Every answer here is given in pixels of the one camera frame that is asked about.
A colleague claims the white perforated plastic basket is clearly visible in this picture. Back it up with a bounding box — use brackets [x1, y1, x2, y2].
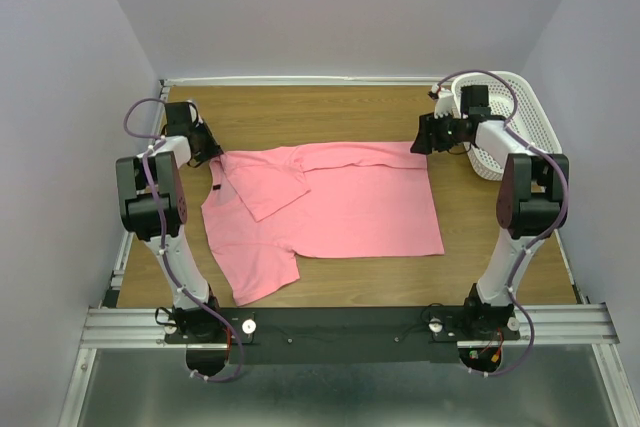
[451, 71, 562, 181]

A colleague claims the pink t shirt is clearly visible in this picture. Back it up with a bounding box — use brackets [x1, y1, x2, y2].
[201, 141, 445, 306]

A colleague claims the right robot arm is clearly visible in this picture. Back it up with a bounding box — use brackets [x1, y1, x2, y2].
[411, 85, 569, 340]

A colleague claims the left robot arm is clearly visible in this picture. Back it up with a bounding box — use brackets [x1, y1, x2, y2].
[115, 98, 225, 343]

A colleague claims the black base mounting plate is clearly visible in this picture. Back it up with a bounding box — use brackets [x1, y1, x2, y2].
[155, 304, 520, 368]

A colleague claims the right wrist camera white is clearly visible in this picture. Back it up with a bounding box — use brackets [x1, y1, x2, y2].
[429, 84, 455, 119]

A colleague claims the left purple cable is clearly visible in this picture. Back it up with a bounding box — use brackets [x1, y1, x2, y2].
[123, 97, 246, 383]

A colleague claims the purple cable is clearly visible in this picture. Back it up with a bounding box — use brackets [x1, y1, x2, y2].
[123, 97, 246, 383]
[432, 70, 571, 308]

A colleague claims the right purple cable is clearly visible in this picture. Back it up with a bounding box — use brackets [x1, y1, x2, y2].
[432, 70, 571, 308]

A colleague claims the aluminium frame rail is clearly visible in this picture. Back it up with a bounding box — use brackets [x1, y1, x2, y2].
[60, 84, 621, 426]

